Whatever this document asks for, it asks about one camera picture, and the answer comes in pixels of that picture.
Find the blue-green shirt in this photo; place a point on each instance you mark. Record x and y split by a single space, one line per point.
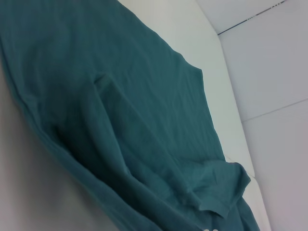
108 108

